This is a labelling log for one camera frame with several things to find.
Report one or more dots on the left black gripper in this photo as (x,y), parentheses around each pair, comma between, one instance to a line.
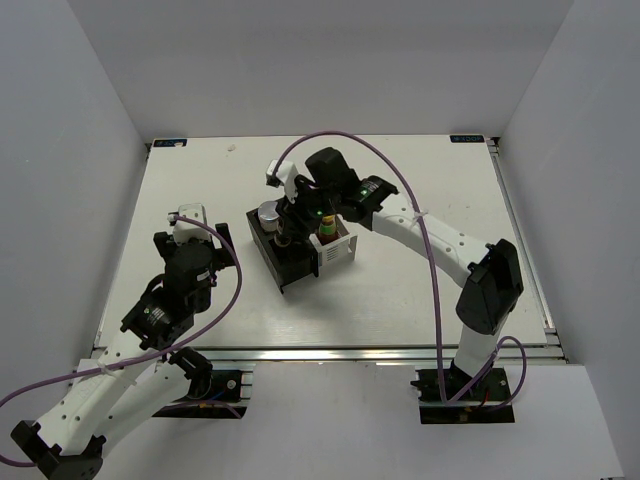
(165,245)

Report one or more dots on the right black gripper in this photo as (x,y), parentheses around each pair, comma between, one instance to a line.
(291,214)

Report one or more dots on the spice jar with brown label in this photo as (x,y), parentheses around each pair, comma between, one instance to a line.
(282,241)

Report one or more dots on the silver lid spice jar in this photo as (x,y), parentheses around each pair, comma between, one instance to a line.
(268,217)

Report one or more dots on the red sauce bottle green label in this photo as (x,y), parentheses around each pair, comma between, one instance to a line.
(328,230)

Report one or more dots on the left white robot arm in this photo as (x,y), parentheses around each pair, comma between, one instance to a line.
(148,368)

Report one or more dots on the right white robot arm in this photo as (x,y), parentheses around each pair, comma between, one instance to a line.
(488,274)

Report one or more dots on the black slotted organizer box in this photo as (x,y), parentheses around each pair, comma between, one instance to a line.
(286,265)

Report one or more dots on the white slotted organizer box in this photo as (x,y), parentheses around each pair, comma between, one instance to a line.
(340,250)

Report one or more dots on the left blue table sticker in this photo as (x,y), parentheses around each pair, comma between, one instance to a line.
(170,143)

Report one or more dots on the blue table sticker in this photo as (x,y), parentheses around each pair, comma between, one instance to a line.
(170,143)
(466,138)

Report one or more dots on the right blue table sticker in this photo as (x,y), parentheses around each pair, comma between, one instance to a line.
(466,138)

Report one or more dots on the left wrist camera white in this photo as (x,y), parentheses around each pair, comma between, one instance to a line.
(186,224)

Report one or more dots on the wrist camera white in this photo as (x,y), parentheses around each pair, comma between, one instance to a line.
(186,224)
(283,175)

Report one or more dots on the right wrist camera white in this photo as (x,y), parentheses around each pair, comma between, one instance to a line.
(283,175)

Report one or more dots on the aluminium front rail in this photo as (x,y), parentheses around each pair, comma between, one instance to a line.
(539,354)

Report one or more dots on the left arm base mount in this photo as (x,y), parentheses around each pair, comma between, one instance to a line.
(225,394)

